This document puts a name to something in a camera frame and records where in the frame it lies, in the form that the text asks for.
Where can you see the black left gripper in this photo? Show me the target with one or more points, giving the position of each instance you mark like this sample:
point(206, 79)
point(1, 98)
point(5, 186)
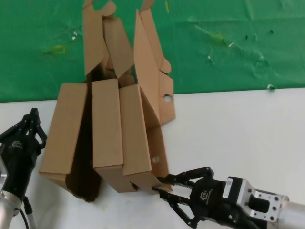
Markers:
point(20, 164)

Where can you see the green table cloth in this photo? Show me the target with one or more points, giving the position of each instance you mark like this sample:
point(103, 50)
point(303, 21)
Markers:
point(214, 71)

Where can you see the yellow strip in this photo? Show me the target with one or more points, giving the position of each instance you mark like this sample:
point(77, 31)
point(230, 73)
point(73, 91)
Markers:
point(167, 6)

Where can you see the narrow brown cardboard box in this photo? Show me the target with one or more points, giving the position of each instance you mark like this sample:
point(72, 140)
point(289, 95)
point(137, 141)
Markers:
point(106, 124)

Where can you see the yellow tape square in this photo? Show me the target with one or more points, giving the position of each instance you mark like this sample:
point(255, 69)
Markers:
point(62, 50)
point(214, 40)

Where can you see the cardboard box with round holes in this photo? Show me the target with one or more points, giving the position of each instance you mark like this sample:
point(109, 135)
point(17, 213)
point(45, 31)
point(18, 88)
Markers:
point(134, 133)

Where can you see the cardboard box with recycling symbol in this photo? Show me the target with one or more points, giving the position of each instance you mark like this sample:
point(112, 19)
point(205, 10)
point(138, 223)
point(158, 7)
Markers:
point(64, 131)

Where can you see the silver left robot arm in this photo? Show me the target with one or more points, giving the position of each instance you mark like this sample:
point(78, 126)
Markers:
point(8, 210)

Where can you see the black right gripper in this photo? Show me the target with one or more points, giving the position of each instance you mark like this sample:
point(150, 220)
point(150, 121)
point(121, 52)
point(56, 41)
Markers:
point(207, 195)

